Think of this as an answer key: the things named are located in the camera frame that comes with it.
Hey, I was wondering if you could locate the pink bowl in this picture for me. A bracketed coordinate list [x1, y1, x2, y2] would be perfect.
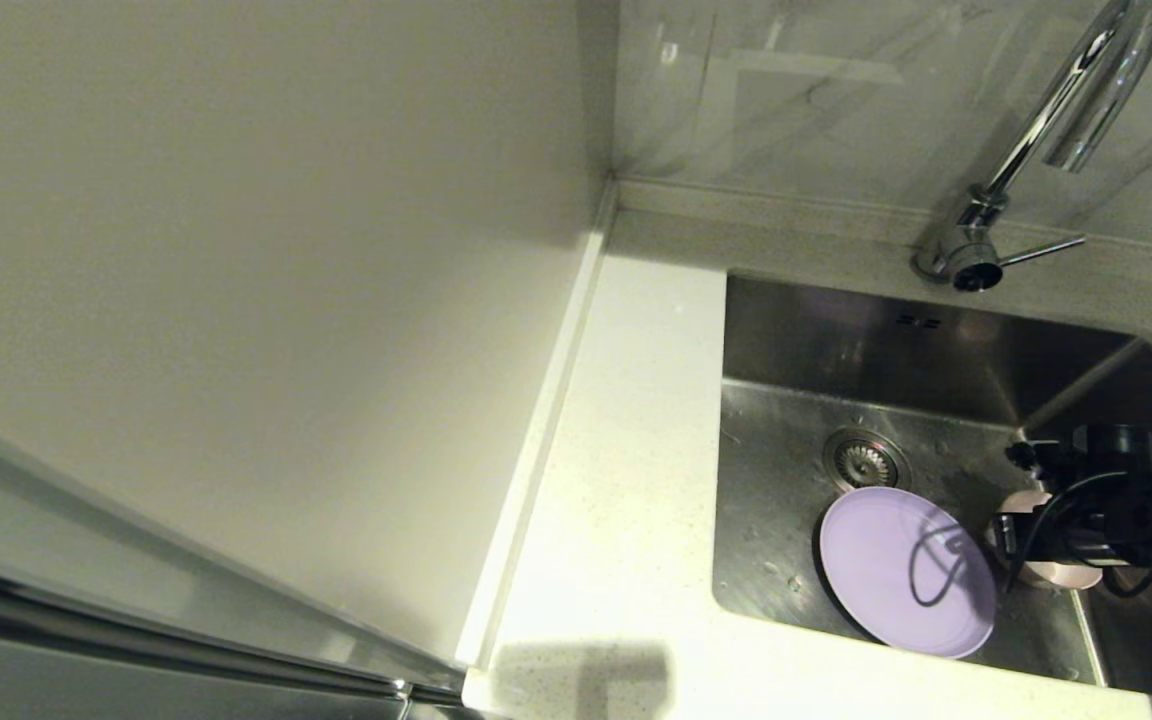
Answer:
[986, 490, 1104, 591]

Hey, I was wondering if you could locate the pale blue plate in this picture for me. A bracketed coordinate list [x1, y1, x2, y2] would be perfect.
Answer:
[818, 486, 998, 660]

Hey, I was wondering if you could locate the chrome gooseneck faucet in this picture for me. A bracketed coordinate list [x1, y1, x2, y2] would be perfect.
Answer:
[911, 0, 1152, 294]

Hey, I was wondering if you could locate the stainless steel sink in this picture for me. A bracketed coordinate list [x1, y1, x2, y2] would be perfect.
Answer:
[709, 270, 1152, 701]

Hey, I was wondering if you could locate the round metal drain strainer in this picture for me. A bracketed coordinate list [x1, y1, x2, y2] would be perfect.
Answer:
[823, 428, 912, 494]

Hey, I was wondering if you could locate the white trim strip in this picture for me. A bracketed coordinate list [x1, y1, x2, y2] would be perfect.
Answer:
[454, 185, 619, 671]

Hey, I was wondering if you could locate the white cabinet side panel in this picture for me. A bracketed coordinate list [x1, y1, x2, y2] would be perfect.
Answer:
[0, 0, 617, 669]

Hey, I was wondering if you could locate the stainless steel appliance door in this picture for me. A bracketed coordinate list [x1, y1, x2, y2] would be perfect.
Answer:
[0, 400, 467, 720]

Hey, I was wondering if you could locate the chrome bar handle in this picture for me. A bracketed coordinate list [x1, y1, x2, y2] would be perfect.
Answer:
[0, 555, 487, 720]

